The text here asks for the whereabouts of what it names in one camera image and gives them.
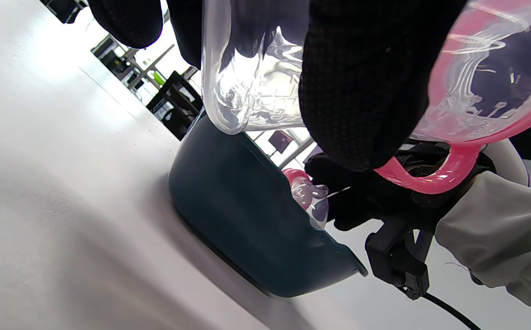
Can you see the person's left hand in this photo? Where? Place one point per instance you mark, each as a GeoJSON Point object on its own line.
{"type": "Point", "coordinates": [366, 82]}

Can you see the person's right hand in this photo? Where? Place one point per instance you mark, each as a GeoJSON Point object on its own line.
{"type": "Point", "coordinates": [366, 201]}

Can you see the pink bottle nipple collar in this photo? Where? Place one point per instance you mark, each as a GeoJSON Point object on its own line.
{"type": "Point", "coordinates": [309, 197]}

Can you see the clear plastic baby bottle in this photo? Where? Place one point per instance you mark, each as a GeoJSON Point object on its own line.
{"type": "Point", "coordinates": [251, 82]}

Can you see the purple screen monitor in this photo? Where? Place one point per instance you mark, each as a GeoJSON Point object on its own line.
{"type": "Point", "coordinates": [280, 141]}

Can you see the teal plastic basin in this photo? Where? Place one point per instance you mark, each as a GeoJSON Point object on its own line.
{"type": "Point", "coordinates": [238, 206]}

